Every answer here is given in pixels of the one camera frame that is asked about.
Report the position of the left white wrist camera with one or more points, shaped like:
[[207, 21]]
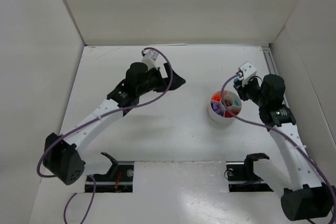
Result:
[[149, 58]]

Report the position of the orange round lego piece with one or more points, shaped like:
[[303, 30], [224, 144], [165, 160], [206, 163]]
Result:
[[217, 97]]

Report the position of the aluminium rail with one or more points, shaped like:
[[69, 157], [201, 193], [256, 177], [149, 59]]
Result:
[[269, 60]]

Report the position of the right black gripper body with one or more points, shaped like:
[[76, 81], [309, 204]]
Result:
[[243, 92]]

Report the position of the white divided round container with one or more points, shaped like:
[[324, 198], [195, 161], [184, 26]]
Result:
[[221, 119]]

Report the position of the brown lego brick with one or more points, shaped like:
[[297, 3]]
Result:
[[228, 101]]

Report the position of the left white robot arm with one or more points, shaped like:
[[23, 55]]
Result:
[[62, 153]]

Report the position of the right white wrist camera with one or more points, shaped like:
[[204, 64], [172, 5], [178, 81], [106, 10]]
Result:
[[245, 72]]

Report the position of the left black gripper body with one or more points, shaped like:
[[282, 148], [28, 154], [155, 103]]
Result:
[[165, 77]]

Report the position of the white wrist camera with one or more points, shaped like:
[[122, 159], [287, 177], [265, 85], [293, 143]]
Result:
[[149, 58], [245, 72]]

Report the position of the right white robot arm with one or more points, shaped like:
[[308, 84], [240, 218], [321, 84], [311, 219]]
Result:
[[305, 194]]

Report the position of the purple lego block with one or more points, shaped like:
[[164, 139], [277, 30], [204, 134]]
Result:
[[217, 109]]

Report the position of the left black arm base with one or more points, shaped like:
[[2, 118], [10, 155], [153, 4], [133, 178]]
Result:
[[111, 176]]

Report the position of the red sloped lego piece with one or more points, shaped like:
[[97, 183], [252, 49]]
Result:
[[227, 114]]

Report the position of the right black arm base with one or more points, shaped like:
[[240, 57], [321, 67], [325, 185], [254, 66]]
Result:
[[241, 177]]

